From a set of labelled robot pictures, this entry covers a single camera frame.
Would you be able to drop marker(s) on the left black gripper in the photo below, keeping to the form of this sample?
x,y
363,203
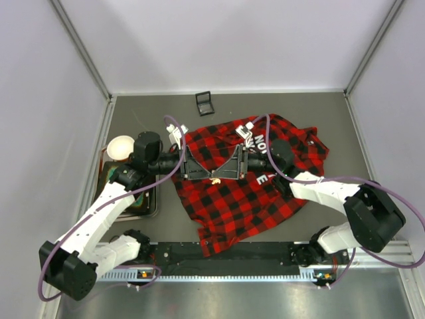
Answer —
x,y
185,163

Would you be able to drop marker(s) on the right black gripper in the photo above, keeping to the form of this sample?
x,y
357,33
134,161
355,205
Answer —
x,y
243,162

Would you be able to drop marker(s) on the glittery maple leaf brooch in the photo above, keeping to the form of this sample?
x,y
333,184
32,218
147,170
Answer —
x,y
215,181

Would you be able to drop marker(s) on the red black plaid shirt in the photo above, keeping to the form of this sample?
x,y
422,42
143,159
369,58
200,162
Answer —
x,y
232,210

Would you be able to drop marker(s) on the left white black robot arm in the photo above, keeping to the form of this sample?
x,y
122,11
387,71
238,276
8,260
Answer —
x,y
74,262

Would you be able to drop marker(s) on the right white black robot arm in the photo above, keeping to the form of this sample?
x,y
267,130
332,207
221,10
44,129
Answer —
x,y
373,218

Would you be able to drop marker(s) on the green black square dish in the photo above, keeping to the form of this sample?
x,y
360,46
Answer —
x,y
141,205

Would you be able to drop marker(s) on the small black open box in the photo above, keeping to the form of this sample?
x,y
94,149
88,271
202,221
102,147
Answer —
x,y
204,103

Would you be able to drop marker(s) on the white bowl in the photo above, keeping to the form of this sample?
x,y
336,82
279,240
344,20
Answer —
x,y
119,148

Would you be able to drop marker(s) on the metal tray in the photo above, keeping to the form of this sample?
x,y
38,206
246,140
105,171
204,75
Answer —
x,y
153,192

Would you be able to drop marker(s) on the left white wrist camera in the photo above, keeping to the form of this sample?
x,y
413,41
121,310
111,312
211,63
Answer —
x,y
174,131

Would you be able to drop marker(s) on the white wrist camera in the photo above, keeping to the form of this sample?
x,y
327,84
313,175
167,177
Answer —
x,y
245,131
174,131

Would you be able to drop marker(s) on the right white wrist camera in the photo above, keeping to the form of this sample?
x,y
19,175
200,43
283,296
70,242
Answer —
x,y
245,131

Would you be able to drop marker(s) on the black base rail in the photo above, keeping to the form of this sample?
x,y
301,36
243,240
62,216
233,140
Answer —
x,y
243,259

